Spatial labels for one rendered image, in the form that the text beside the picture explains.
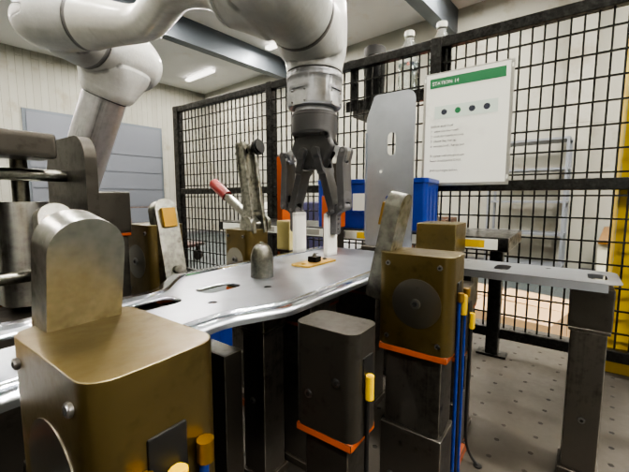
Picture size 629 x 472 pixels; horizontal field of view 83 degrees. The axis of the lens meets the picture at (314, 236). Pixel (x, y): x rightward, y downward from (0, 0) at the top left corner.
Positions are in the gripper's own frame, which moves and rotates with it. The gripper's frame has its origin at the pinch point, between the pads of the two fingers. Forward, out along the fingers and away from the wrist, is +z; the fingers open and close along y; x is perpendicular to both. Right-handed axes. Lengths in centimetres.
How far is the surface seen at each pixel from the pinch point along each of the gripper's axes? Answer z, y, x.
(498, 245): 3.4, 23.1, 32.4
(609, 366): 33, 44, 58
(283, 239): 2.0, -12.4, 6.1
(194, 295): 4.6, 0.8, -24.4
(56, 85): -263, -950, 286
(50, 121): -180, -946, 267
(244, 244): 2.3, -14.0, -2.9
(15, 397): 5.2, 9.4, -42.7
